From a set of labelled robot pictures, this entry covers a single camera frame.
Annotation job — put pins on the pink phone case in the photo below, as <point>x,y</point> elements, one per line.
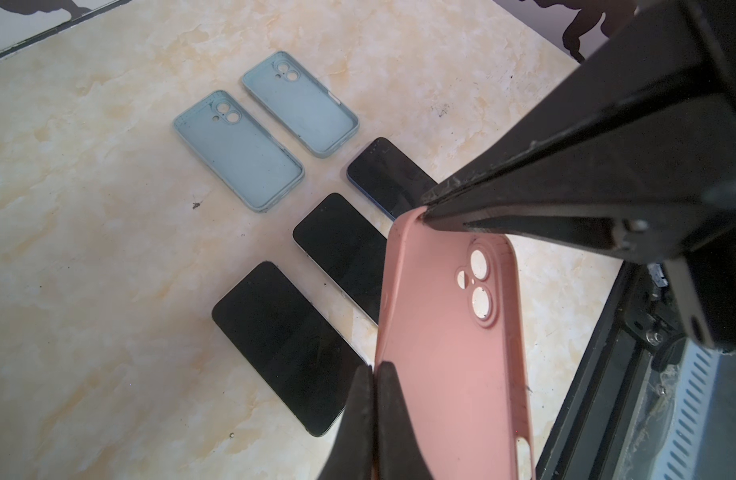
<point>450,323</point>

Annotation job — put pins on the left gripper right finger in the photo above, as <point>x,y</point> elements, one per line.
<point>398,455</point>

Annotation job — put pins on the white phone case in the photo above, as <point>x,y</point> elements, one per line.
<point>239,150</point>

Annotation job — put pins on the phone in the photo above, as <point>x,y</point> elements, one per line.
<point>346,247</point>
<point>297,352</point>

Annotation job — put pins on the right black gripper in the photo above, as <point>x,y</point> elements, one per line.
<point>704,235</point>

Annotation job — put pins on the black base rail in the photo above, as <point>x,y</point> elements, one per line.
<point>637,336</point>

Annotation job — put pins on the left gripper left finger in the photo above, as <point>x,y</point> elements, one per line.
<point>351,456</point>

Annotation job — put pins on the white slotted cable duct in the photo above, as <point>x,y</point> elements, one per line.
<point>679,454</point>

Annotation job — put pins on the light blue phone case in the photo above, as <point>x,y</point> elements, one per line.
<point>301,103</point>

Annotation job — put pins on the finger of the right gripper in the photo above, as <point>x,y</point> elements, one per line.
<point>659,58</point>

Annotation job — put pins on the black smartphone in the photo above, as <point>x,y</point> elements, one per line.
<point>389,178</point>

